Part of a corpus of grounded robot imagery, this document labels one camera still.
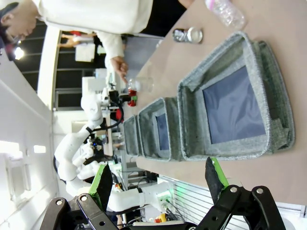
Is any grey fabric basket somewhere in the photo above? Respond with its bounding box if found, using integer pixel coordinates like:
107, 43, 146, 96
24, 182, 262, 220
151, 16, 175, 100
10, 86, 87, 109
177, 30, 295, 161
123, 114, 144, 156
138, 97, 180, 161

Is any clear plastic cup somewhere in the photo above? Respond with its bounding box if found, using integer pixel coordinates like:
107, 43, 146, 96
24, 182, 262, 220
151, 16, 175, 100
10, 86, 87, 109
127, 76, 154, 93

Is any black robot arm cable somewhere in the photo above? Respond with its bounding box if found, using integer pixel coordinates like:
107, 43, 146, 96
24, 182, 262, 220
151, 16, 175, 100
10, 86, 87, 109
91, 105, 125, 132

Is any white slatted side panel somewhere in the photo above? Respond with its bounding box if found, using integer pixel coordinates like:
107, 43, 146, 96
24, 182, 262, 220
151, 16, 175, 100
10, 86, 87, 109
157, 176, 303, 218

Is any red emergency stop button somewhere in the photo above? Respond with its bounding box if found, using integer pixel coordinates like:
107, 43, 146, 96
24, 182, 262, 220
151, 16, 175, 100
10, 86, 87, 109
155, 212, 168, 224

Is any person's right forearm white sleeve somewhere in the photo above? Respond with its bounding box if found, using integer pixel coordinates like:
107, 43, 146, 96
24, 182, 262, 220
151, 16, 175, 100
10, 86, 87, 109
97, 31, 125, 60

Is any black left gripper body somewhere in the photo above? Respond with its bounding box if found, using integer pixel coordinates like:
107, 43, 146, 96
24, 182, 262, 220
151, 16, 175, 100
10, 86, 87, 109
109, 90, 125, 104

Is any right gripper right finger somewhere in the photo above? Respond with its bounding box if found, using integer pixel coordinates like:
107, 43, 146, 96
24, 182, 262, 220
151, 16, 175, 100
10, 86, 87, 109
196, 157, 286, 230

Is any bright ceiling lamp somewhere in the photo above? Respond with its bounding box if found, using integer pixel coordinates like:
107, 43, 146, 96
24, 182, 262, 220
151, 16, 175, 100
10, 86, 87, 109
13, 46, 24, 60

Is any crushed dark blue can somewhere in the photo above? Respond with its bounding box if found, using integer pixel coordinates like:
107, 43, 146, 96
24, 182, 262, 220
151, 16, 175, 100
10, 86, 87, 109
172, 26, 204, 44

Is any clear plastic bottle pink label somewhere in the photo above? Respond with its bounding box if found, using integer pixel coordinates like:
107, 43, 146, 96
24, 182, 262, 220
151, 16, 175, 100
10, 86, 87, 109
205, 0, 248, 31

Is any person in white sweater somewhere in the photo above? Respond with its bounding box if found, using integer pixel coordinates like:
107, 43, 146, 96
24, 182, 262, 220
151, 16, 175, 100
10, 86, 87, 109
0, 0, 154, 60

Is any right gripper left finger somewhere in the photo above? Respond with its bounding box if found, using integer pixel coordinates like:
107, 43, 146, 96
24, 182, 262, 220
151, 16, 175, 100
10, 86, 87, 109
38, 162, 116, 230

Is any person's right hand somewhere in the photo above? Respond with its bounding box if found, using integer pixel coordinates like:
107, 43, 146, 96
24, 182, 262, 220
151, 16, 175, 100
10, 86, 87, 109
109, 55, 130, 83

